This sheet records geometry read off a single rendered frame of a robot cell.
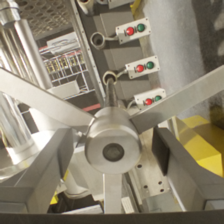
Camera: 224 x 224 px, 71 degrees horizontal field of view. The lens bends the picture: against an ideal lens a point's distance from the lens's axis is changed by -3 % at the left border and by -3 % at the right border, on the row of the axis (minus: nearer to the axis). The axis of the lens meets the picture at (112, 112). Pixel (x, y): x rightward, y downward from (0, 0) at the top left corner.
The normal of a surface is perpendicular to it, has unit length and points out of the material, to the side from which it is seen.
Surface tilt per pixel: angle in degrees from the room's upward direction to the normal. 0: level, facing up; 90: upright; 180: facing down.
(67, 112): 90
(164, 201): 90
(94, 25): 90
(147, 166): 90
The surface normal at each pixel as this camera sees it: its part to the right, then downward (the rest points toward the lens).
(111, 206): 0.01, 0.29
